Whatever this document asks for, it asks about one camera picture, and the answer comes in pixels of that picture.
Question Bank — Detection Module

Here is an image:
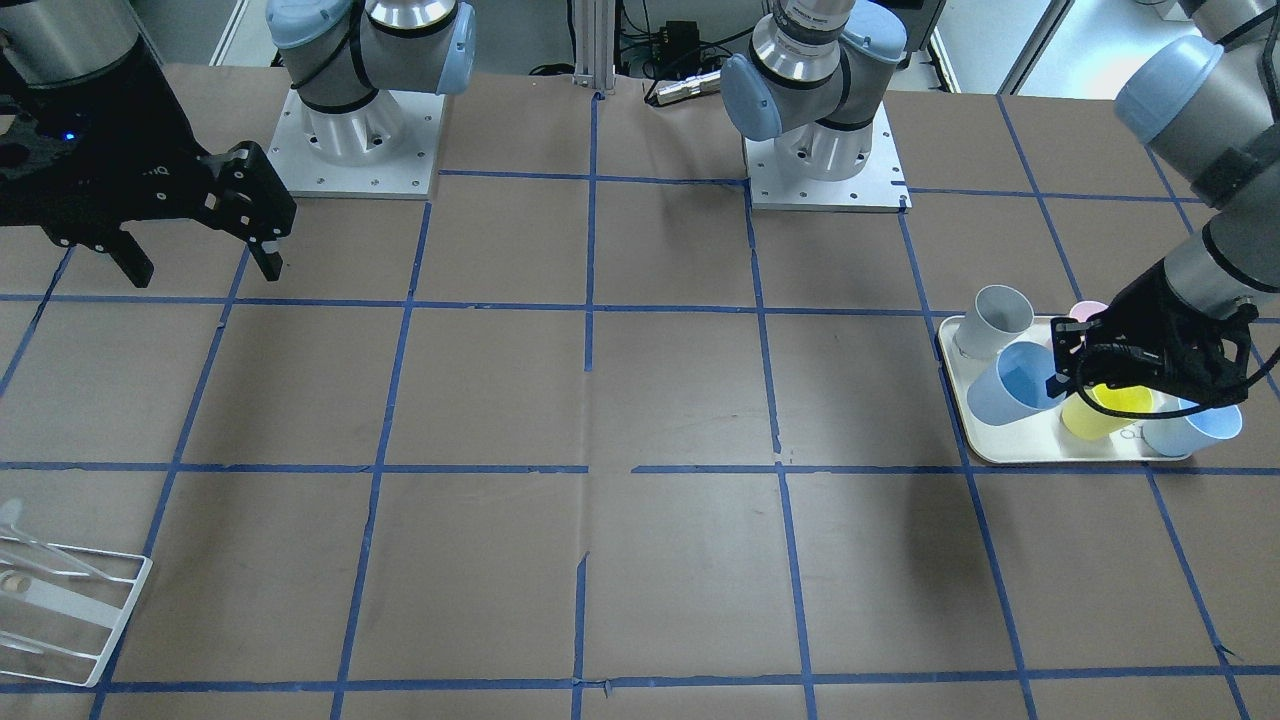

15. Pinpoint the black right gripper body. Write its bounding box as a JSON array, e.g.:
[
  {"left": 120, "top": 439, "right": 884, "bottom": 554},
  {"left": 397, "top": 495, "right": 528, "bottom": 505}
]
[{"left": 1, "top": 45, "right": 297, "bottom": 242}]

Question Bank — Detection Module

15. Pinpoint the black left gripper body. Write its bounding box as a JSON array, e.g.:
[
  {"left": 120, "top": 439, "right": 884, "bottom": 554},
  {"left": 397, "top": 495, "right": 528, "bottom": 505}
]
[{"left": 1052, "top": 263, "right": 1257, "bottom": 407}]

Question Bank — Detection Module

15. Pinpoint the light blue plastic cup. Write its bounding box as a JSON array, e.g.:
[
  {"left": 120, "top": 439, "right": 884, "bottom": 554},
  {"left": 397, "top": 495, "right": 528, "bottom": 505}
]
[{"left": 966, "top": 341, "right": 1066, "bottom": 427}]

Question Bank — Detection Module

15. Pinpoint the yellow plastic cup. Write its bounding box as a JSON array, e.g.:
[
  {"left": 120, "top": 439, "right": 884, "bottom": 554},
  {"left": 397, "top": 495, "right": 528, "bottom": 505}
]
[{"left": 1060, "top": 384, "right": 1156, "bottom": 441}]

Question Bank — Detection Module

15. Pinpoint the pink plastic cup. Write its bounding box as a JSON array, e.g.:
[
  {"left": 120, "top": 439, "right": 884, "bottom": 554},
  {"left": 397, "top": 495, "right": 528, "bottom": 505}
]
[{"left": 1068, "top": 300, "right": 1108, "bottom": 322}]

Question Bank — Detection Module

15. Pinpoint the grey plastic cup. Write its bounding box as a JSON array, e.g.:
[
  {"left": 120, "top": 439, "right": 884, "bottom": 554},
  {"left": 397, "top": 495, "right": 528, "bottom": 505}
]
[{"left": 954, "top": 284, "right": 1036, "bottom": 360}]

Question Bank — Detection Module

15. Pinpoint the cream plastic tray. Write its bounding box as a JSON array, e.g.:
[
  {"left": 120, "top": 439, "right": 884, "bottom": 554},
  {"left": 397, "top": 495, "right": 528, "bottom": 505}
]
[{"left": 936, "top": 315, "right": 1189, "bottom": 464}]

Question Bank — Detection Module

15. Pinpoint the silver metal connector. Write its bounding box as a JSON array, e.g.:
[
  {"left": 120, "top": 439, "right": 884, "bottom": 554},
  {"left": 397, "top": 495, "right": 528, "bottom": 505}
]
[{"left": 644, "top": 70, "right": 721, "bottom": 108}]

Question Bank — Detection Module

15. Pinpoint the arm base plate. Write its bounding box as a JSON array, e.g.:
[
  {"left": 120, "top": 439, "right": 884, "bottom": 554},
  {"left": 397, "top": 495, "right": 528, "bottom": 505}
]
[
  {"left": 742, "top": 105, "right": 911, "bottom": 213},
  {"left": 268, "top": 90, "right": 447, "bottom": 200}
]

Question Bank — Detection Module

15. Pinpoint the white wire cup rack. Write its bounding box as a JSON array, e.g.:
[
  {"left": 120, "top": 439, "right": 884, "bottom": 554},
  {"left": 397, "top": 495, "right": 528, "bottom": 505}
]
[{"left": 1, "top": 498, "right": 154, "bottom": 688}]

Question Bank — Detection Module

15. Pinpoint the aluminium frame post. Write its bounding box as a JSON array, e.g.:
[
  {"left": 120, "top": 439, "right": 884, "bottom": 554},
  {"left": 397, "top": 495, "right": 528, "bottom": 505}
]
[{"left": 570, "top": 0, "right": 617, "bottom": 97}]

